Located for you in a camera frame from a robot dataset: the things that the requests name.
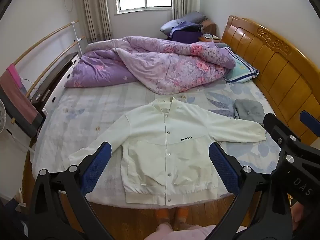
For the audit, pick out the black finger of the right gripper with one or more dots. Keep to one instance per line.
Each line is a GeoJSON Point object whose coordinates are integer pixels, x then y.
{"type": "Point", "coordinates": [288, 142]}
{"type": "Point", "coordinates": [310, 122]}

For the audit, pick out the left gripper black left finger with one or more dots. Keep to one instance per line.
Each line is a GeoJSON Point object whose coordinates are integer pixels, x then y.
{"type": "Point", "coordinates": [47, 219]}

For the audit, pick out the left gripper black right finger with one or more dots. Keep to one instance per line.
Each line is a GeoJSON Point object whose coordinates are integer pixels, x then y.
{"type": "Point", "coordinates": [272, 217]}

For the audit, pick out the white snap-button jacket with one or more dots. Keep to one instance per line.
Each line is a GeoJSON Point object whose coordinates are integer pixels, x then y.
{"type": "Point", "coordinates": [165, 158]}

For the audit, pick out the person's right hand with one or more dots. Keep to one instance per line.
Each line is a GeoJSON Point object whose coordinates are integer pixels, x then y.
{"type": "Point", "coordinates": [298, 212]}

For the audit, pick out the wooden headboard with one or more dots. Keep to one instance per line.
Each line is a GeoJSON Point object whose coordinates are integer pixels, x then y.
{"type": "Point", "coordinates": [287, 78]}

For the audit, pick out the grey folded garment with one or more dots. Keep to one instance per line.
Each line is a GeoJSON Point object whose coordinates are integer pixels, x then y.
{"type": "Point", "coordinates": [249, 110]}

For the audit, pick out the striped light blue pillow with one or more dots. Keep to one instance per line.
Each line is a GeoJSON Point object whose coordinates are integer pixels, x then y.
{"type": "Point", "coordinates": [242, 72]}

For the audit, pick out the white standing fan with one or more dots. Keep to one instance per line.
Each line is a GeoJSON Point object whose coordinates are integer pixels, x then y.
{"type": "Point", "coordinates": [3, 120]}

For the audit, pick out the floral patterned bed sheet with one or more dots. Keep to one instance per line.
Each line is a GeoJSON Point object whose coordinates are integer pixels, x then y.
{"type": "Point", "coordinates": [82, 114]}

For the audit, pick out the person's pink trousers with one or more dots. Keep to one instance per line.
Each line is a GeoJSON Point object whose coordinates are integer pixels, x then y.
{"type": "Point", "coordinates": [164, 231]}

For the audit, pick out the orange slippers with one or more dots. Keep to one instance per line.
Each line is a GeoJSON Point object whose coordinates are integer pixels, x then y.
{"type": "Point", "coordinates": [177, 222]}

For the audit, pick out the red and black hanging towel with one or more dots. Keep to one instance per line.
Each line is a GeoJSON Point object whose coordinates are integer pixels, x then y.
{"type": "Point", "coordinates": [17, 105]}

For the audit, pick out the dark top white cabinet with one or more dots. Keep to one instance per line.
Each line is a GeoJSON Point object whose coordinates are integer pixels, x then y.
{"type": "Point", "coordinates": [48, 93]}

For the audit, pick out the purple floral quilt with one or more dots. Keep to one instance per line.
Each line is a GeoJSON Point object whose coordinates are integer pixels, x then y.
{"type": "Point", "coordinates": [164, 67]}

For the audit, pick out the wooden nightstand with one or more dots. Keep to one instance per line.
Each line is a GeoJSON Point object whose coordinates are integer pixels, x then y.
{"type": "Point", "coordinates": [209, 32]}

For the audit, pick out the pile of dark bedding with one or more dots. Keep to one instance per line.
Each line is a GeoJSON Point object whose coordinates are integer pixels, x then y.
{"type": "Point", "coordinates": [187, 29]}

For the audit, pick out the beige left curtain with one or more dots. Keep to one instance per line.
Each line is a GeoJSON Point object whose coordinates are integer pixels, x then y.
{"type": "Point", "coordinates": [95, 19]}

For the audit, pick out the wooden rail clothes rack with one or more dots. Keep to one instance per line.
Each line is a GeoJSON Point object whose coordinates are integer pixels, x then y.
{"type": "Point", "coordinates": [35, 47]}

